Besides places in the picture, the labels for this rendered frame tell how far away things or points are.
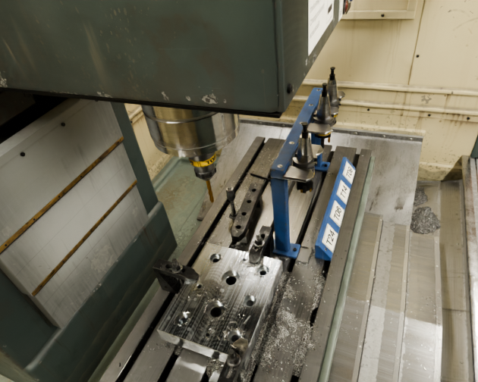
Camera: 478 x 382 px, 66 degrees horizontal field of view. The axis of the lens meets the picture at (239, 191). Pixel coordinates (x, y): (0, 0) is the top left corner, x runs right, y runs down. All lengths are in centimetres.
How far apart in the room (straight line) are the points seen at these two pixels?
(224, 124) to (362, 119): 119
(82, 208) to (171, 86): 68
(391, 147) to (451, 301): 68
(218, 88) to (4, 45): 33
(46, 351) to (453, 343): 118
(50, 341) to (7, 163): 54
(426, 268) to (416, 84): 71
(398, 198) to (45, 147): 128
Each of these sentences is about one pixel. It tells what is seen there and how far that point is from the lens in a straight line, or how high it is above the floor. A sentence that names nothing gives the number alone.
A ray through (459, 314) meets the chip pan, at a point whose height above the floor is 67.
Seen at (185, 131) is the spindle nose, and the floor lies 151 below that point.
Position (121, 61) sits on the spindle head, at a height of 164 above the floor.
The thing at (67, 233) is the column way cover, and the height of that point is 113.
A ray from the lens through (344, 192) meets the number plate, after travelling 131.
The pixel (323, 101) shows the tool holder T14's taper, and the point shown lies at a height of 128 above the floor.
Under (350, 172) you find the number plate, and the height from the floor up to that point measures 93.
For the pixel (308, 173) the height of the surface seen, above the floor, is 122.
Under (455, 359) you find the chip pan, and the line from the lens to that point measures 133.
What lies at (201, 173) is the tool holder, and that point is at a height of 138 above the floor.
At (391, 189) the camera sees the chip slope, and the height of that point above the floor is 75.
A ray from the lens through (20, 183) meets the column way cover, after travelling 96.
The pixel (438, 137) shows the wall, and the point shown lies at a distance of 176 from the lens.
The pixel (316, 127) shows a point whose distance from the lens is 111.
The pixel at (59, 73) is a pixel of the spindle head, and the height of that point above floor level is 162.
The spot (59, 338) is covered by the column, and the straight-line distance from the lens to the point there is 124.
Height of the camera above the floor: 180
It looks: 40 degrees down
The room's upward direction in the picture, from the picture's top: 9 degrees counter-clockwise
